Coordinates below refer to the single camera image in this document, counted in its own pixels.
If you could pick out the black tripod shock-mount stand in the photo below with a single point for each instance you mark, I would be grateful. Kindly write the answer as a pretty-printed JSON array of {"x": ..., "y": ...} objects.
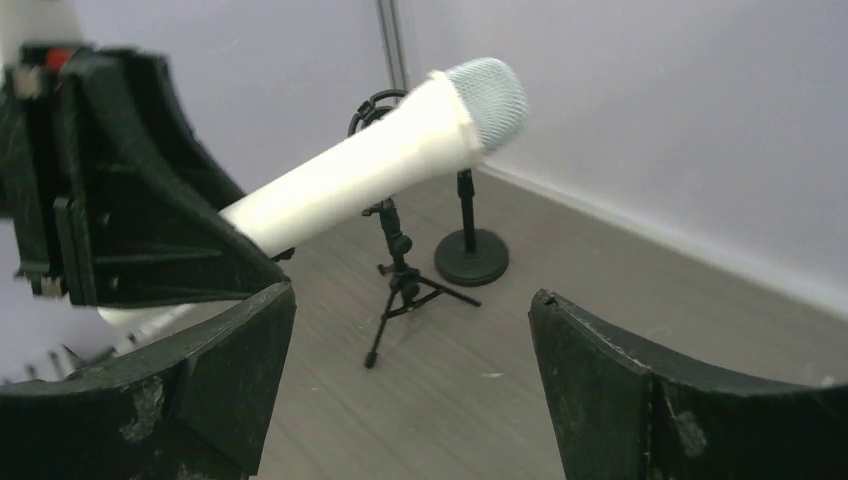
[{"x": 409, "y": 290}]

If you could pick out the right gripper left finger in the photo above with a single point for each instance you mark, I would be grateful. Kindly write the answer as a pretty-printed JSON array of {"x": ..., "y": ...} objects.
[{"x": 195, "y": 405}]

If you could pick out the aluminium corner post left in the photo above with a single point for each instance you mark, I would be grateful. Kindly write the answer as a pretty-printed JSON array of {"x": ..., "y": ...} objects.
[{"x": 392, "y": 41}]

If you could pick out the black round-base stand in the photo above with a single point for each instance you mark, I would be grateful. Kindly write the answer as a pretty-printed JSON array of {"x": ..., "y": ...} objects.
[{"x": 470, "y": 256}]

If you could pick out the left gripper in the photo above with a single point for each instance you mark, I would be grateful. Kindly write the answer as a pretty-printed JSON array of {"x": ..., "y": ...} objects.
[{"x": 126, "y": 213}]

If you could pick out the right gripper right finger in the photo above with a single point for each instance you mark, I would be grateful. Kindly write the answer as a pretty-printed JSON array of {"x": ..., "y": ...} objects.
[{"x": 625, "y": 407}]

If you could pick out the white microphone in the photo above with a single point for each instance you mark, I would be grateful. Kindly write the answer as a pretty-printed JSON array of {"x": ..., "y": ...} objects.
[{"x": 449, "y": 123}]

